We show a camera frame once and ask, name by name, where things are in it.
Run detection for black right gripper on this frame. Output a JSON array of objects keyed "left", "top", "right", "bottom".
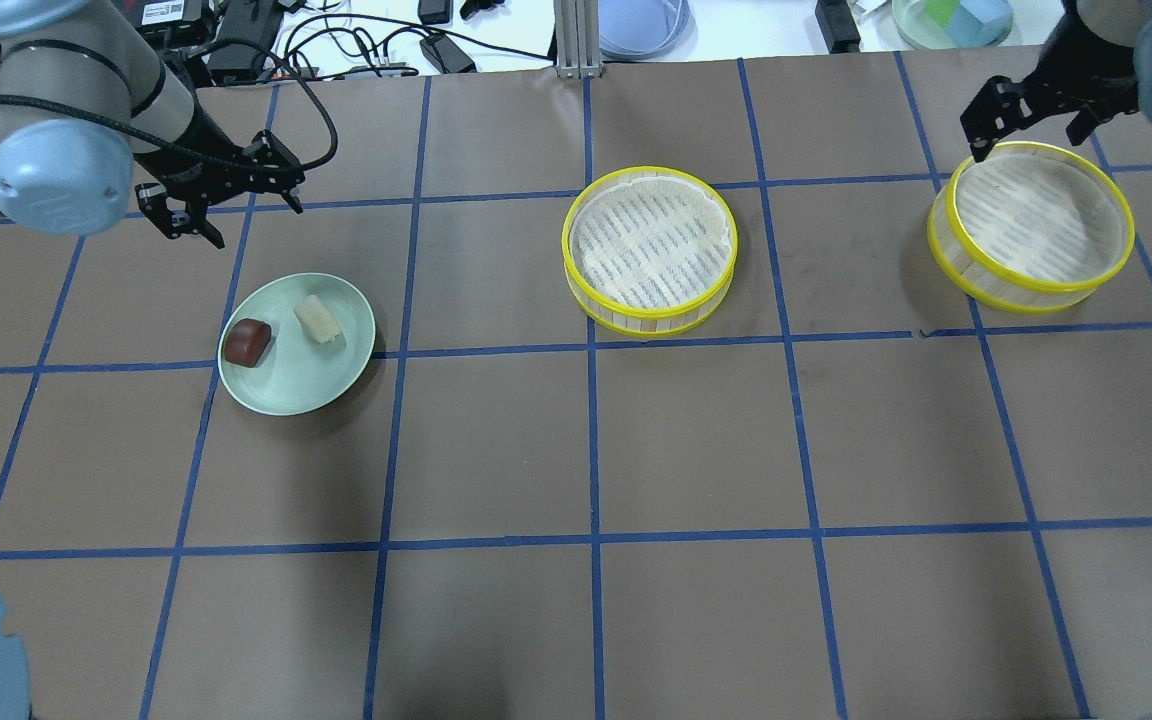
[{"left": 960, "top": 71, "right": 1137, "bottom": 162}]

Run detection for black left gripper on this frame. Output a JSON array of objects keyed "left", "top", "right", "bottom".
[{"left": 136, "top": 129, "right": 305, "bottom": 249}]

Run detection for yellow bamboo steamer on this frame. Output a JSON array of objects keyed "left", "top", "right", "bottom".
[
  {"left": 925, "top": 141, "right": 1137, "bottom": 314},
  {"left": 561, "top": 167, "right": 741, "bottom": 340}
]

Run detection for white bun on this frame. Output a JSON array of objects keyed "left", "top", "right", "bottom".
[{"left": 293, "top": 293, "right": 343, "bottom": 344}]

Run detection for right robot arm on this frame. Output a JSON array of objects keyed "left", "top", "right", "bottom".
[{"left": 960, "top": 1, "right": 1152, "bottom": 161}]

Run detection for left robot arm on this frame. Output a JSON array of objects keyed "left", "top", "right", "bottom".
[{"left": 0, "top": 1, "right": 308, "bottom": 249}]

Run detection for brown bun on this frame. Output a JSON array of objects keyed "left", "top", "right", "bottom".
[{"left": 220, "top": 318, "right": 273, "bottom": 367}]

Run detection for clear bowl with blocks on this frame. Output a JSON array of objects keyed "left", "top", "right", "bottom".
[{"left": 890, "top": 1, "right": 1014, "bottom": 50}]

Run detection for light green plate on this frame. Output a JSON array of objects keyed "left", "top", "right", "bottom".
[{"left": 217, "top": 272, "right": 378, "bottom": 416}]

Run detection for black electronics box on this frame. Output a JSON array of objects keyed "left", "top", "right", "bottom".
[{"left": 122, "top": 1, "right": 218, "bottom": 50}]

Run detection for black device on desk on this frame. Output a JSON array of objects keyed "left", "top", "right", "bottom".
[{"left": 814, "top": 0, "right": 861, "bottom": 55}]

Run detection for black power adapter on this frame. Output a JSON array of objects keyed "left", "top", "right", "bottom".
[{"left": 419, "top": 33, "right": 477, "bottom": 74}]

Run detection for blue bowl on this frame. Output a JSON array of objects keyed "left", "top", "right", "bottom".
[{"left": 598, "top": 1, "right": 692, "bottom": 61}]

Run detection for aluminium frame post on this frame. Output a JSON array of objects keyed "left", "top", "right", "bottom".
[{"left": 553, "top": 0, "right": 604, "bottom": 79}]

